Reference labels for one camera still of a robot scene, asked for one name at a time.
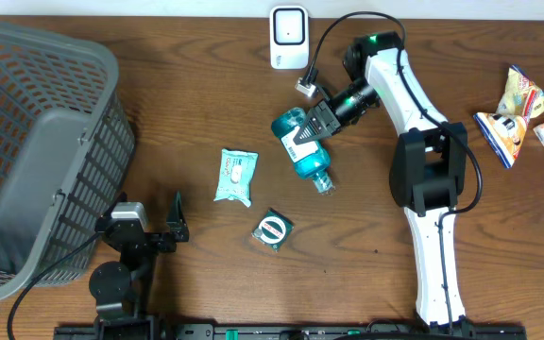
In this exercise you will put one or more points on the blue mouthwash bottle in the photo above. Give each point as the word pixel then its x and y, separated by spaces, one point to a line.
pixel 310 160

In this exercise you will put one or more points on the green round-label box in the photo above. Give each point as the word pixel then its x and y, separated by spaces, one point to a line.
pixel 273 230

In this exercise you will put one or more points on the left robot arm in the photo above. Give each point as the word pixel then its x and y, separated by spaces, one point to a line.
pixel 121 288

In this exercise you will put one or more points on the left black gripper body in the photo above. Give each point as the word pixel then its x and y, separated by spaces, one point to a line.
pixel 157 244

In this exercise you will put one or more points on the black mounting rail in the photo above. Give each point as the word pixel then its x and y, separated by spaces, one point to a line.
pixel 376 331

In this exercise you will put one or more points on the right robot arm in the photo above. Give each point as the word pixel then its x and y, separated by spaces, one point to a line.
pixel 428 168

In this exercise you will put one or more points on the white barcode scanner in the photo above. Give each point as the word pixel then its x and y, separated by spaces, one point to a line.
pixel 289 37

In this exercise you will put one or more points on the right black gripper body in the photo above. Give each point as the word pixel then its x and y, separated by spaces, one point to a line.
pixel 331 112

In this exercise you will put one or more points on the teal wet wipes pack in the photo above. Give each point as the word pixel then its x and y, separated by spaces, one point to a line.
pixel 236 172

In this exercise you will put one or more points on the yellow snack bag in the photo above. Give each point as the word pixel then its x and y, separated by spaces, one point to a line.
pixel 506 128

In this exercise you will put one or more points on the grey plastic shopping basket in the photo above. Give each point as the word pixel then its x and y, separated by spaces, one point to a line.
pixel 65 148

